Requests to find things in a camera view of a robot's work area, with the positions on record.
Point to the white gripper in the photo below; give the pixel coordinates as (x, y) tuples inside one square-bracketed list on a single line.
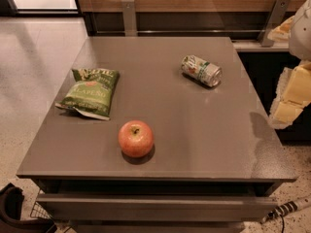
[(301, 33)]

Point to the green 7up soda can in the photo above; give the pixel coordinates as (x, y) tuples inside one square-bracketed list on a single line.
[(202, 70)]

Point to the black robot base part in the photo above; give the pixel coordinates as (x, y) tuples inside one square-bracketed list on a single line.
[(11, 199)]

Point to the grey table with drawer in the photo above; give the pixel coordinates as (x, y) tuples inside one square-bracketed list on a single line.
[(215, 162)]

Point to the red apple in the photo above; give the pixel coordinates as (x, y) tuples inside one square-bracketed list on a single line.
[(136, 138)]

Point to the green jalapeno chips bag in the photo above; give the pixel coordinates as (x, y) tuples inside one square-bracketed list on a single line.
[(91, 94)]

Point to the right metal wall bracket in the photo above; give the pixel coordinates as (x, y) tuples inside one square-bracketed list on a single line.
[(274, 18)]

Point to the metal wall bracket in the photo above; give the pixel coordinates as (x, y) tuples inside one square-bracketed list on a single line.
[(129, 18), (274, 18)]

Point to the left metal wall bracket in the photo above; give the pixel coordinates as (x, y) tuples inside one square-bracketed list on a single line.
[(129, 18)]

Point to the wire basket under table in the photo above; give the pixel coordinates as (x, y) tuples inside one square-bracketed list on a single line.
[(38, 211)]

